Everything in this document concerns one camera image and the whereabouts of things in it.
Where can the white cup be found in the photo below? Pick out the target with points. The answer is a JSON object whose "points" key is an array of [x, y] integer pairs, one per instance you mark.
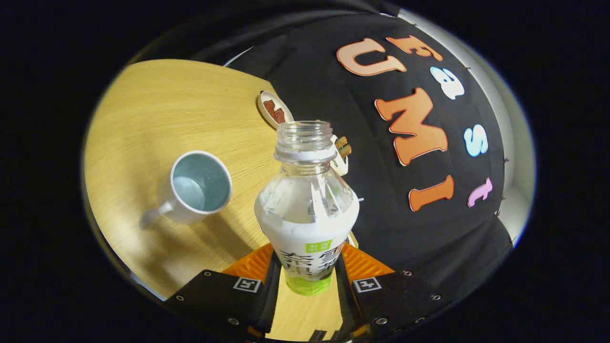
{"points": [[202, 183]]}

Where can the brown meat piece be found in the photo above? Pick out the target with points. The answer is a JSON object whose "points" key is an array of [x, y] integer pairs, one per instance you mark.
{"points": [[270, 106], [279, 117]]}

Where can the white round plate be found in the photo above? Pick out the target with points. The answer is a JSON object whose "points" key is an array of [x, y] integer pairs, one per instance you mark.
{"points": [[267, 97]]}

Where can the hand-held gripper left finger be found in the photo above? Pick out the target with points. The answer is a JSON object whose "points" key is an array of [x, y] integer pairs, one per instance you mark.
{"points": [[269, 305]]}

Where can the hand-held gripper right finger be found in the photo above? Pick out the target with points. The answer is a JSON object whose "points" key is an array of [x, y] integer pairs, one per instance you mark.
{"points": [[345, 300]]}

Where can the clear juice bottle green label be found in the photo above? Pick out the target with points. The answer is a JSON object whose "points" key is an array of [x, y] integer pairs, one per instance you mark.
{"points": [[305, 228]]}

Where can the wooden table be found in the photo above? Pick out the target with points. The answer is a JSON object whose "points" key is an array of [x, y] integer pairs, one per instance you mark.
{"points": [[167, 109]]}

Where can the white toaster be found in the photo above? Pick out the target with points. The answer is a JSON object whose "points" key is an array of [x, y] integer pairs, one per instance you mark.
{"points": [[339, 164]]}

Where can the toast slice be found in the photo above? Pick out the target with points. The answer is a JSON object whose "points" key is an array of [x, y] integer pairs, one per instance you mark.
{"points": [[342, 141], [345, 151]]}

